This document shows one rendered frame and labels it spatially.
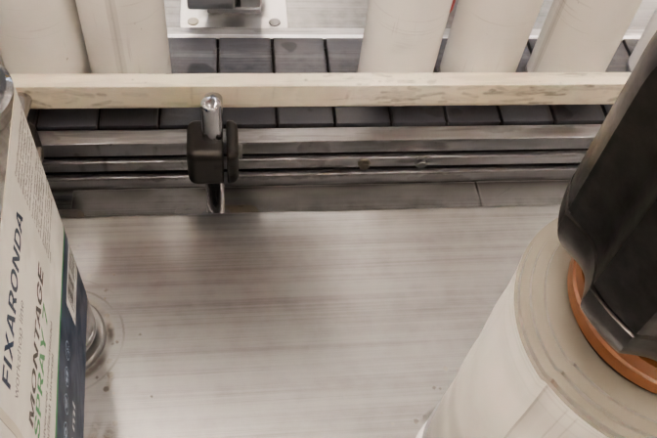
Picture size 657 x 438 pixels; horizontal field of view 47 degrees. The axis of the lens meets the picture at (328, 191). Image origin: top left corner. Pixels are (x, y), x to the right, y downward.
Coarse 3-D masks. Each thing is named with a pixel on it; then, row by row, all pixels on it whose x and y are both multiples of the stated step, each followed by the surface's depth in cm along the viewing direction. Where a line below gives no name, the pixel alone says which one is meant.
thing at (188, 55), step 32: (192, 64) 53; (224, 64) 53; (256, 64) 53; (288, 64) 54; (320, 64) 54; (352, 64) 54; (64, 128) 49; (96, 128) 49; (128, 128) 49; (160, 128) 50; (224, 128) 50
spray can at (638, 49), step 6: (654, 12) 53; (654, 18) 52; (648, 24) 53; (654, 24) 52; (648, 30) 53; (654, 30) 52; (642, 36) 54; (648, 36) 53; (642, 42) 54; (636, 48) 55; (642, 48) 54; (636, 54) 55; (630, 60) 56; (636, 60) 55; (630, 66) 56
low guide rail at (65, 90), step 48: (48, 96) 46; (96, 96) 47; (144, 96) 47; (192, 96) 47; (240, 96) 48; (288, 96) 48; (336, 96) 49; (384, 96) 49; (432, 96) 49; (480, 96) 50; (528, 96) 50; (576, 96) 51
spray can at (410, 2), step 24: (384, 0) 46; (408, 0) 45; (432, 0) 45; (384, 24) 47; (408, 24) 46; (432, 24) 47; (384, 48) 48; (408, 48) 48; (432, 48) 48; (360, 72) 52; (384, 72) 50; (408, 72) 49
